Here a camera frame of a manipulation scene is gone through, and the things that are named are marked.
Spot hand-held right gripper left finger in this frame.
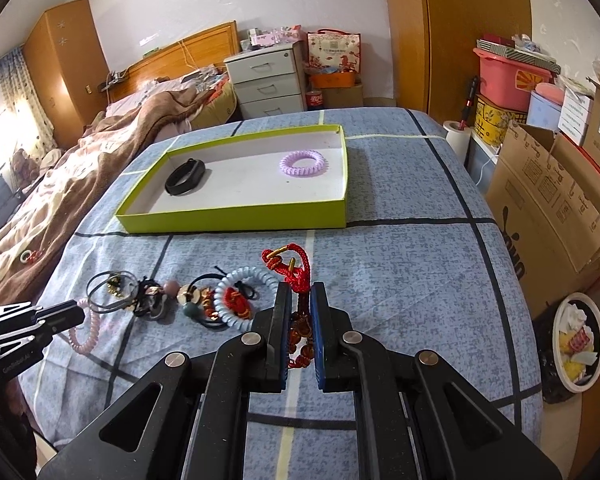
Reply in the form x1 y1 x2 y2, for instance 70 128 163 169
37 282 293 480

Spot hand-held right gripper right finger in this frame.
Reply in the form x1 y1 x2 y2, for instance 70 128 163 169
310 281 563 480

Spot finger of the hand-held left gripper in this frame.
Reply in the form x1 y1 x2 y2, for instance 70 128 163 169
0 306 87 358
0 300 84 326

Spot pink spiral hair tie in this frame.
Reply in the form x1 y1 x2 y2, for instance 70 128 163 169
69 297 102 357

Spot red knotted cord bracelet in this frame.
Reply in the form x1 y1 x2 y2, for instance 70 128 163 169
224 287 254 322

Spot light blue spiral hair tie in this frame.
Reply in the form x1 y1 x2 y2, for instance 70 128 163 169
214 266 281 333

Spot black hair tie gold bells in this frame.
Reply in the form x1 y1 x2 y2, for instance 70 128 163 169
86 269 143 314

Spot red cord amber bead bracelet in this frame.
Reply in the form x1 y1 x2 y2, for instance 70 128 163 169
261 243 317 371

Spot red gold bead charm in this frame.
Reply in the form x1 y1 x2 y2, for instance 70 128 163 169
200 287 221 322

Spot black hair tie green bead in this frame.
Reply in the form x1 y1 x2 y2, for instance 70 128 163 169
177 274 231 333

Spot grey hair tie with charm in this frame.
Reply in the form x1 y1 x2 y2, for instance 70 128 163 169
132 279 178 322

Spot green cardboard box tray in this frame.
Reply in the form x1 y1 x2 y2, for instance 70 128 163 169
116 123 350 234

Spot person's left hand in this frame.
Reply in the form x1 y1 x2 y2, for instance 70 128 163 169
0 377 38 480

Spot blue plaid bedsheet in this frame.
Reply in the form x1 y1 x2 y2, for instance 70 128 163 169
20 107 543 480

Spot teddy bear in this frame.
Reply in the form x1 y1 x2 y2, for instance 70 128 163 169
7 152 43 179

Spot brown blanket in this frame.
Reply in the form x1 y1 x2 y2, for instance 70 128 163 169
0 87 231 308

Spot dotted curtain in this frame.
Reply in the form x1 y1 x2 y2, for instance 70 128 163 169
0 45 56 161

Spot white storage drawer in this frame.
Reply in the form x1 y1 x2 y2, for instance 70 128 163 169
467 135 502 197

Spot power strip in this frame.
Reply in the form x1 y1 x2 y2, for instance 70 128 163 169
100 71 131 92

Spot white paper roll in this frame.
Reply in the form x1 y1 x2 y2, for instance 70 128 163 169
441 120 474 162

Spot small cardboard box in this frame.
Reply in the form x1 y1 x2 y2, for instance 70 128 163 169
322 82 365 109

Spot tall wooden wardrobe with stars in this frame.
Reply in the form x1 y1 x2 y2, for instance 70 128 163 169
22 0 110 148

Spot grey drawer cabinet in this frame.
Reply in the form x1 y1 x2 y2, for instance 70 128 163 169
223 40 310 121

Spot large open cardboard box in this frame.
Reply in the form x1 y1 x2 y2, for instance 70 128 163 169
485 122 600 321

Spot trash bin with black bag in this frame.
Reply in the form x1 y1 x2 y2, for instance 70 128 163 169
532 291 600 407

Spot orange basket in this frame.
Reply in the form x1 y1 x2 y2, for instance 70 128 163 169
310 70 358 89

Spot crumpled clothes pile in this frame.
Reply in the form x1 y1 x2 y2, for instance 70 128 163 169
180 65 236 97

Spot yellow patterned tin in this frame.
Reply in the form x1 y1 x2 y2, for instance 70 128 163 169
474 94 528 147

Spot red black stick tool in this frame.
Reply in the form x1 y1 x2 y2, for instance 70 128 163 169
459 76 482 131

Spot red patterned gift bag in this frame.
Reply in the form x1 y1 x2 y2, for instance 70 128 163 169
306 29 363 76

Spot pink box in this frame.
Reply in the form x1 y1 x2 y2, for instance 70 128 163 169
257 27 305 47

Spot wooden headboard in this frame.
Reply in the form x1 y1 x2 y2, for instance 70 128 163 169
105 21 241 106

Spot pink plastic bin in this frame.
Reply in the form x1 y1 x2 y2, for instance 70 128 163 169
472 47 556 113

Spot light blue round box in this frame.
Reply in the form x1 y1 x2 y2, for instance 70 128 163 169
526 82 566 131

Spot white labelled boxes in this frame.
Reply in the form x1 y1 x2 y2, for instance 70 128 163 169
557 77 597 147

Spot striped box lid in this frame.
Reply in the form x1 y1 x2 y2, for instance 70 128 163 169
476 34 562 75

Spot large wooden wardrobe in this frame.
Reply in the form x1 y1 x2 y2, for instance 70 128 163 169
380 0 533 126

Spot purple spiral hair tie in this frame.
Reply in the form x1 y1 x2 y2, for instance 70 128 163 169
279 149 327 178

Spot black band bracelet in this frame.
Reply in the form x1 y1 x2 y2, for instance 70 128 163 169
164 158 206 196

